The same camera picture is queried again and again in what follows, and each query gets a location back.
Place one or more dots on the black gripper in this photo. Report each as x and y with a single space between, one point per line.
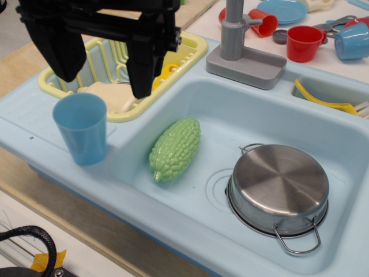
147 27

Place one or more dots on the light blue plastic cup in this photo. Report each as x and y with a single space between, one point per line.
81 119

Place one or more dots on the red cup lying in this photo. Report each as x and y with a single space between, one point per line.
263 24

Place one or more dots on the light blue toy sink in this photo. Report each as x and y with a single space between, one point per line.
186 227

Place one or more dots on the red cup upright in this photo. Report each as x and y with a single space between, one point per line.
303 42

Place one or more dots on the blue cup lying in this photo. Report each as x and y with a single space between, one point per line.
352 43

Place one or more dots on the yellow dish drying rack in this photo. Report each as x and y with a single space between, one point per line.
106 62

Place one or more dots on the cream toy dish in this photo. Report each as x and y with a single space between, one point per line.
118 97

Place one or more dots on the orange toy utensil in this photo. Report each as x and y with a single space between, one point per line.
165 73

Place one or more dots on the green toy bitter gourd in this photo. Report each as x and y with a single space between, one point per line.
175 149

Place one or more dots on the grey toy faucet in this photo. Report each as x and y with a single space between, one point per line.
233 60

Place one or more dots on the grey toy lid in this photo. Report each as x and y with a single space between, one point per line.
280 36

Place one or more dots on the blue plate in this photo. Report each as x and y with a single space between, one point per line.
287 12

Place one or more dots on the cream toy object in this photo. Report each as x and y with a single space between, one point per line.
315 5

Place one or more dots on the yellow tape piece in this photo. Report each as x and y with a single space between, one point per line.
40 261

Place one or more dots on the stainless steel pot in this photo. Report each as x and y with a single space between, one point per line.
279 191

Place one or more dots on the grey toy tongs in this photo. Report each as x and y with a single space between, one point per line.
332 27

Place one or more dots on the cream toy utensil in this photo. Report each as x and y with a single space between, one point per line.
362 110

